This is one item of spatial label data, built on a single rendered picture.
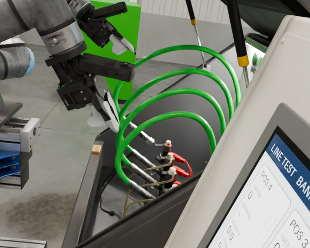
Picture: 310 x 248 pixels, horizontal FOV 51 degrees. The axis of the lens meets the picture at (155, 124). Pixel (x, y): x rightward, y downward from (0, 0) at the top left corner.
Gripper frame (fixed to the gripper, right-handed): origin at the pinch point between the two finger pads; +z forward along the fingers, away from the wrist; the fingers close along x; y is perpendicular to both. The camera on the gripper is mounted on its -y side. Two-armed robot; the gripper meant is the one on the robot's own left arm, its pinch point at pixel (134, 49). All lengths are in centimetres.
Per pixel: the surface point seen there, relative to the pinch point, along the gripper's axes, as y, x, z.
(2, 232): 140, -84, 6
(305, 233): 3, 81, 32
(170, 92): 2.1, 33.6, 16.5
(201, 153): 12, -24, 47
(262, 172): 1, 70, 30
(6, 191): 141, -123, -13
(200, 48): -12.2, 19.8, 15.2
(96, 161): 38.9, -4.3, 16.2
